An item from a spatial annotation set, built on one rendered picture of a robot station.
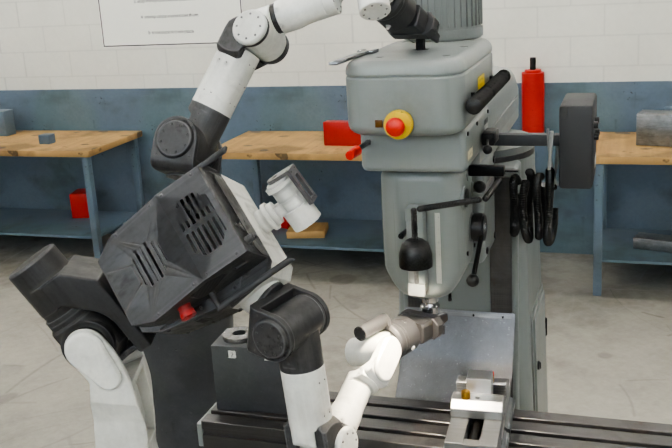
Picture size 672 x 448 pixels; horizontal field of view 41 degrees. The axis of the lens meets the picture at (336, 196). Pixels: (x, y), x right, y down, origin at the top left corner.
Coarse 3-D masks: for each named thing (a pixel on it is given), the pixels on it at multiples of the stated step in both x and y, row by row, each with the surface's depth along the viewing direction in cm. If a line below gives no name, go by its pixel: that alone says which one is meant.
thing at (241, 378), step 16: (224, 336) 242; (240, 336) 241; (224, 352) 240; (240, 352) 238; (224, 368) 241; (240, 368) 240; (256, 368) 238; (272, 368) 237; (224, 384) 242; (240, 384) 241; (256, 384) 240; (272, 384) 238; (224, 400) 244; (240, 400) 242; (256, 400) 241; (272, 400) 240
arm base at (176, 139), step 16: (160, 128) 187; (176, 128) 186; (192, 128) 185; (160, 144) 186; (176, 144) 185; (192, 144) 185; (160, 160) 186; (176, 160) 185; (192, 160) 184; (176, 176) 191
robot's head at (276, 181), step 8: (288, 168) 185; (296, 168) 187; (272, 176) 189; (280, 176) 184; (288, 176) 184; (296, 176) 187; (272, 184) 186; (280, 184) 184; (296, 184) 184; (304, 184) 187; (304, 192) 185; (312, 192) 187; (312, 200) 186
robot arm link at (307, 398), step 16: (320, 368) 181; (288, 384) 181; (304, 384) 179; (320, 384) 181; (288, 400) 182; (304, 400) 180; (320, 400) 181; (288, 416) 184; (304, 416) 181; (320, 416) 182; (288, 432) 186; (304, 432) 182; (320, 432) 181; (336, 432) 184; (352, 432) 187
